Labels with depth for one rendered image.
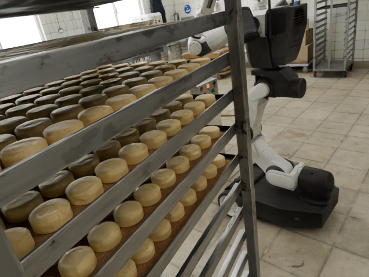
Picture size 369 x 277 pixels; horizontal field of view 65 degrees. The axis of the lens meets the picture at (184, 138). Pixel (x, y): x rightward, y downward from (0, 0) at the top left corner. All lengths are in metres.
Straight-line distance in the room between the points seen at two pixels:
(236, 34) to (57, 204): 0.51
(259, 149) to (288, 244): 0.60
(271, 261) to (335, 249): 0.37
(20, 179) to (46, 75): 0.10
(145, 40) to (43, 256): 0.30
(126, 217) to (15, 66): 0.29
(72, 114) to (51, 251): 0.20
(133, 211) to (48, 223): 0.16
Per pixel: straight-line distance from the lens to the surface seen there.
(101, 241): 0.47
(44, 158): 0.33
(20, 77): 0.31
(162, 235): 0.59
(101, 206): 0.39
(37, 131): 0.43
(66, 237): 0.37
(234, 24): 0.71
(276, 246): 1.92
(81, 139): 0.35
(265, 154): 1.98
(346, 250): 1.96
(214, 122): 2.38
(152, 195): 0.53
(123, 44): 0.41
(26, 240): 0.38
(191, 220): 0.61
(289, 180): 1.92
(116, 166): 0.46
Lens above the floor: 1.35
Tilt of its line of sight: 23 degrees down
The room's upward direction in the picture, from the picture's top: 10 degrees counter-clockwise
